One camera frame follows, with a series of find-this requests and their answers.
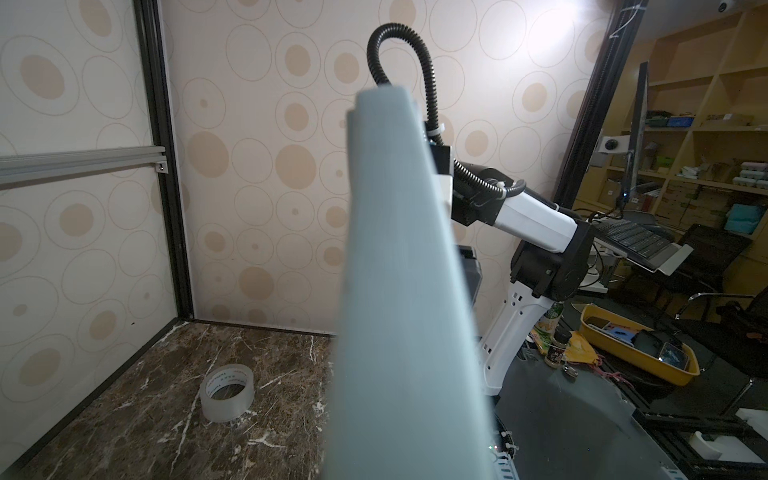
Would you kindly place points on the black office chair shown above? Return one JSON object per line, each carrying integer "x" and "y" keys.
{"x": 699, "y": 276}

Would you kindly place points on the keyboard on stand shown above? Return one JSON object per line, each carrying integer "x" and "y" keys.
{"x": 640, "y": 246}

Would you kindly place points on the green drink can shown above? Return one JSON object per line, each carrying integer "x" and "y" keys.
{"x": 548, "y": 322}

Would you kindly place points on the wooden shelf unit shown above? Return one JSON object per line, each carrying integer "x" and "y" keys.
{"x": 703, "y": 158}

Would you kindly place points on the horizontal aluminium rail back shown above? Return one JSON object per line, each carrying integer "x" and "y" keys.
{"x": 35, "y": 168}

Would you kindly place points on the clear tape roll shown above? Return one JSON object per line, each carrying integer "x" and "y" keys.
{"x": 227, "y": 393}

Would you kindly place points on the yellow tray with items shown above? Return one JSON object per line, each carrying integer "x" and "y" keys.
{"x": 662, "y": 356}

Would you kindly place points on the phone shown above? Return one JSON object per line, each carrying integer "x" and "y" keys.
{"x": 405, "y": 401}

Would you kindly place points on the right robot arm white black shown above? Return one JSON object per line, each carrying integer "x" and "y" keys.
{"x": 549, "y": 263}

